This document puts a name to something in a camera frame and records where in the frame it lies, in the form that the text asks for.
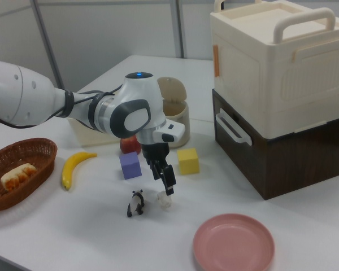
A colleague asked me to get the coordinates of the white paper ball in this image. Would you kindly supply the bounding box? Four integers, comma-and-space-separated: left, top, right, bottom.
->
155, 190, 173, 209

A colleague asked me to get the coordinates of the dark brown drawer box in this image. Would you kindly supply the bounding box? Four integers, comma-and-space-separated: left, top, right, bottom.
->
211, 88, 339, 201

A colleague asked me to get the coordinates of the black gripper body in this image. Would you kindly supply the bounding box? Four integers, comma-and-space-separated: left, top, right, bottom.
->
141, 142, 171, 168

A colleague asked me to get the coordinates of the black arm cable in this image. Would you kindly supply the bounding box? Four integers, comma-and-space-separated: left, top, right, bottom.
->
0, 84, 124, 129

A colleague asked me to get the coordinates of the yellow banana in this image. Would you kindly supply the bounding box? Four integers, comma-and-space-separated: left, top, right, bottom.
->
62, 151, 98, 192

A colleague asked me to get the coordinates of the bread slice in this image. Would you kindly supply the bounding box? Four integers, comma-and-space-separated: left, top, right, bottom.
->
0, 163, 37, 193

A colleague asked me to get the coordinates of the red apple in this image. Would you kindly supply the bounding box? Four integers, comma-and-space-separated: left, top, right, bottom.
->
119, 134, 142, 155

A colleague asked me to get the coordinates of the brown wicker basket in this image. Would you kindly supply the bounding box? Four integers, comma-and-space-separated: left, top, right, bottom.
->
0, 137, 58, 212

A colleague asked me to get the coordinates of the white drawer handle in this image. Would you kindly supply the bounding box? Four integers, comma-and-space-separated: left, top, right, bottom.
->
215, 108, 253, 146

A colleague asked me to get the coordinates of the purple cube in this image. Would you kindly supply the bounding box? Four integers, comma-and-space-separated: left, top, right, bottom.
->
119, 151, 142, 181

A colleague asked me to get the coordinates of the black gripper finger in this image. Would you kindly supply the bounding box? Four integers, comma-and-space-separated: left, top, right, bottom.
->
149, 161, 163, 181
159, 164, 177, 196

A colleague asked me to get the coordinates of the black white panda figurine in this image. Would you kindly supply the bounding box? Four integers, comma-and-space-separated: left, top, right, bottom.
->
126, 189, 146, 218

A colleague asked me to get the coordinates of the yellow cube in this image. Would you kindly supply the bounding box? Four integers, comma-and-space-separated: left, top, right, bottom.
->
177, 147, 201, 175

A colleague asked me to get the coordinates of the pink plate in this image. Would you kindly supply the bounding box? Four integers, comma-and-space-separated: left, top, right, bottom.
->
193, 213, 275, 271

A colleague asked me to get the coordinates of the cream trash can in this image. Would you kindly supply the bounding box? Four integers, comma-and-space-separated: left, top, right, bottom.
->
161, 98, 191, 150

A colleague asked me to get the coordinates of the beige swing lid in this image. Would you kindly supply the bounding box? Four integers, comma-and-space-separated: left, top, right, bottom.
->
157, 76, 188, 104

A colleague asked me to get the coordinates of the cream plastic cabinet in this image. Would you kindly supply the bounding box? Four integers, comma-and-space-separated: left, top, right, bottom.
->
210, 0, 339, 139

